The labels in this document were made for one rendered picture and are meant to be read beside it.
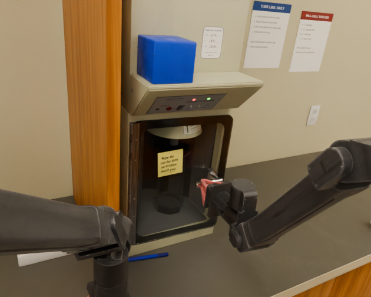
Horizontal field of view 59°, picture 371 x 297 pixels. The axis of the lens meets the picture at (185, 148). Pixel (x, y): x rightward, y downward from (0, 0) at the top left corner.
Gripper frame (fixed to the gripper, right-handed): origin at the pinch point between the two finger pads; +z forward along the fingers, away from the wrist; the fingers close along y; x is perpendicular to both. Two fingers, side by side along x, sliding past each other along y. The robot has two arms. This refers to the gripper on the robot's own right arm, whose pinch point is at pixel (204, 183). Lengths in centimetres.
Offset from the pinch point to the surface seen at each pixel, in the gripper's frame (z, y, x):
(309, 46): 50, 32, -84
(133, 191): 4.7, -1.4, 19.8
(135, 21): 6.0, 42.6, 20.0
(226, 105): 1.8, 22.9, -5.1
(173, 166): 4.4, 4.7, 8.1
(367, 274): -20, -42, -67
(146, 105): -0.7, 25.1, 19.1
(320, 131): 50, -15, -109
